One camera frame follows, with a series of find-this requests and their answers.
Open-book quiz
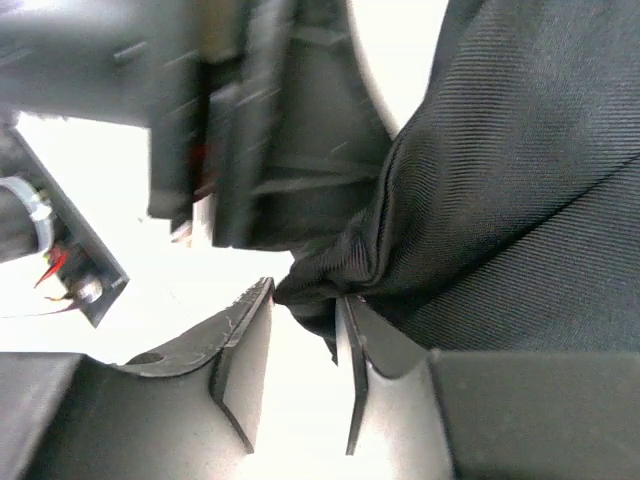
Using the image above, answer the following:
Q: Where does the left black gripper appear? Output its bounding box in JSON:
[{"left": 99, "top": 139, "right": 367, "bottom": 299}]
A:
[{"left": 1, "top": 1, "right": 293, "bottom": 235}]

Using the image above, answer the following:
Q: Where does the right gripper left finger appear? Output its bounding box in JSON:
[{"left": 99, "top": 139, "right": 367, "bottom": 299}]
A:
[{"left": 1, "top": 278, "right": 274, "bottom": 480}]

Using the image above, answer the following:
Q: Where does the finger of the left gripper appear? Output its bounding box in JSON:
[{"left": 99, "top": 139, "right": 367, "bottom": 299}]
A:
[{"left": 244, "top": 1, "right": 391, "bottom": 250}]

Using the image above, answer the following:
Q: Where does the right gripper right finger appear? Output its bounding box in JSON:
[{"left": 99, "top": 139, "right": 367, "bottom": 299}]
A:
[{"left": 335, "top": 298, "right": 639, "bottom": 479}]

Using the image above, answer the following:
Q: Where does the black pleated skirt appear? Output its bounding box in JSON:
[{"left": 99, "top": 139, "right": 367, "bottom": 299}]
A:
[{"left": 274, "top": 1, "right": 639, "bottom": 351}]

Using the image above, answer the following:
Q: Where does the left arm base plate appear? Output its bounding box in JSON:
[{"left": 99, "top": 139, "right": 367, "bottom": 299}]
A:
[{"left": 1, "top": 124, "right": 129, "bottom": 327}]

